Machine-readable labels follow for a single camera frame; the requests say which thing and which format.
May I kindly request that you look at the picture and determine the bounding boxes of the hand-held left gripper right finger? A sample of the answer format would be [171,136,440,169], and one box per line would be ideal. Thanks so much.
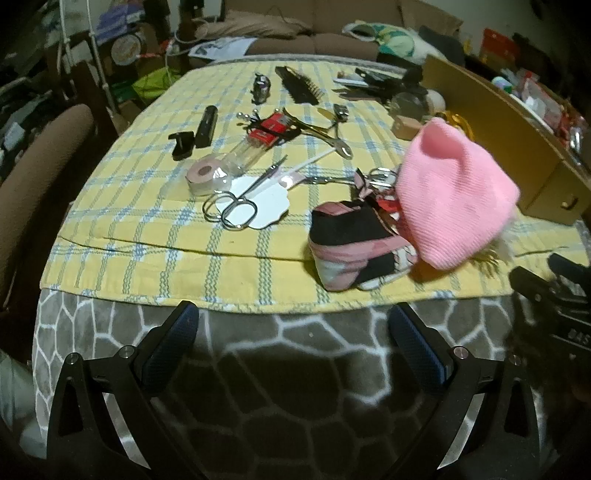
[389,303,541,480]

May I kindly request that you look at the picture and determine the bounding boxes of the yellow plaid cloth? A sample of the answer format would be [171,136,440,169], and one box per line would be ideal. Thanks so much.
[41,59,591,308]

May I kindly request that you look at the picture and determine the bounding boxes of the green plastic bag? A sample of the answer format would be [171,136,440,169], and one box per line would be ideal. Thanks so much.
[130,68,180,104]

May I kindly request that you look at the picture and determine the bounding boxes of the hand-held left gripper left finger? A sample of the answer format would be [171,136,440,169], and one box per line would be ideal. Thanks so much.
[46,300,200,480]

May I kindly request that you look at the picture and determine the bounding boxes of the pink black pouch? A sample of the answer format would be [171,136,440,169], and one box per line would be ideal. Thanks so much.
[308,199,419,292]

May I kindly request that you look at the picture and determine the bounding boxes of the brown chair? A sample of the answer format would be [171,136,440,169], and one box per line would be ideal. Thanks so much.
[0,104,95,319]

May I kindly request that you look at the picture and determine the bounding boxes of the dark grey cushion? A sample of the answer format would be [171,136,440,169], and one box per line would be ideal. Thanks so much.
[417,24,464,63]

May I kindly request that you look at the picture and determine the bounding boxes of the pink tape roll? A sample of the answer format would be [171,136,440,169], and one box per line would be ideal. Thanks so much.
[186,156,233,200]

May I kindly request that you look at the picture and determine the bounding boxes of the orange translucent ring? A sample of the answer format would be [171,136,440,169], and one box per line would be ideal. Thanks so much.
[433,110,472,137]

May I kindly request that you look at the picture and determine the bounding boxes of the red hex key set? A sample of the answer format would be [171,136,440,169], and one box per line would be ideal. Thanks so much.
[236,109,303,147]

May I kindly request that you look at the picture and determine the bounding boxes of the grey giraffe print blanket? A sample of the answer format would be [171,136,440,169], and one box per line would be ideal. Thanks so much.
[30,53,591,480]

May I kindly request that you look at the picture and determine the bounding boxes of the cardboard drawer box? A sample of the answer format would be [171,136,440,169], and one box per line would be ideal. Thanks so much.
[422,54,591,227]

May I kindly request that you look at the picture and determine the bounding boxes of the black tube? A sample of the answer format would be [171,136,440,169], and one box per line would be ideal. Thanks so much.
[194,104,219,149]

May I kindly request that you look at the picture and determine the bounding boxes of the large steel scissors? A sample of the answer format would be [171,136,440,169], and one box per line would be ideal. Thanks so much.
[202,156,289,230]

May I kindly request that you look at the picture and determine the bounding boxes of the clear plastic bottle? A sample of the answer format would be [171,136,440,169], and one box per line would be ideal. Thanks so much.
[217,137,271,181]

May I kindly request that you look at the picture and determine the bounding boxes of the toy car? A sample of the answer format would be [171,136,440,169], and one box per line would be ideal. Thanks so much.
[250,72,271,103]

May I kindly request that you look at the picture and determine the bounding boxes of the pink knit beanie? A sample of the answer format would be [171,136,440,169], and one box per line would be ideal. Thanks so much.
[394,117,521,271]

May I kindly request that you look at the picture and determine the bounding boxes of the printed paper sheet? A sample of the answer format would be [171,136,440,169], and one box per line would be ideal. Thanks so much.
[188,37,258,61]

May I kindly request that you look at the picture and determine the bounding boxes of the small steel scissors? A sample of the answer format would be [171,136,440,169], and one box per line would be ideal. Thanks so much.
[304,167,399,191]

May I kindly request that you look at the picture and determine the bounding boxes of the red box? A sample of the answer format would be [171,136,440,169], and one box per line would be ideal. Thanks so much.
[480,28,514,65]

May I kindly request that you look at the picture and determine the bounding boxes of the black clip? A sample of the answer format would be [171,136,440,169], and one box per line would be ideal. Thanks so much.
[167,130,198,161]

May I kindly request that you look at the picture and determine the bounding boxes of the person's pale clothing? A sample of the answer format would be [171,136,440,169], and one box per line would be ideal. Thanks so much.
[0,346,49,444]

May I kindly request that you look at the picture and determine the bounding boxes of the white scalloped card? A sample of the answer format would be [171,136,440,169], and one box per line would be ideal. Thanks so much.
[224,175,291,230]

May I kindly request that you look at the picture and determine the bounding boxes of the black hair brush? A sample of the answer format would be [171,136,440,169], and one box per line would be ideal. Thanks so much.
[275,65,327,107]

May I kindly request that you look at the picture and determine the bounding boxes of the beige nail polish bottle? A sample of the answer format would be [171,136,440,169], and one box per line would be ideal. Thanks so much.
[392,117,423,139]

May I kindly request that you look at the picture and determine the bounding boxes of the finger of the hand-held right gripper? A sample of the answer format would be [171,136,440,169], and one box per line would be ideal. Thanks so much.
[509,265,561,308]
[549,253,591,282]

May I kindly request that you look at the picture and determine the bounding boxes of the clear glass jar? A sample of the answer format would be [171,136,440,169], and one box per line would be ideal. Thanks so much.
[388,91,431,121]

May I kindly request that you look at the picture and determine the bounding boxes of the round tin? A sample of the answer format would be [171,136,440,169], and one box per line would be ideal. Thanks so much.
[111,31,145,66]

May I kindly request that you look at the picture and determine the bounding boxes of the white pole rack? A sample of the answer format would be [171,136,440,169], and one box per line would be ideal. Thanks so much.
[55,0,118,118]

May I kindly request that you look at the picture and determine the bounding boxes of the lilac packet stack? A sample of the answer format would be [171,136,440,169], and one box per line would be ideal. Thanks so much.
[95,7,139,40]

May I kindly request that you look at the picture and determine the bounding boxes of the white stick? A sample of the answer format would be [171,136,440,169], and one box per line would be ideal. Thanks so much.
[287,147,339,171]

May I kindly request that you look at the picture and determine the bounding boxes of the brown sofa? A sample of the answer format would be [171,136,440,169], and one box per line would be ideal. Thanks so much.
[217,0,467,63]

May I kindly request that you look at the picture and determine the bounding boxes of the beige pillow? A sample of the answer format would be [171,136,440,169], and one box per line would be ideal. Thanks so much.
[221,8,308,40]

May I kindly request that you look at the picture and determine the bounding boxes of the green floral bag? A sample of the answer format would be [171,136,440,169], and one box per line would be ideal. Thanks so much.
[342,22,446,64]

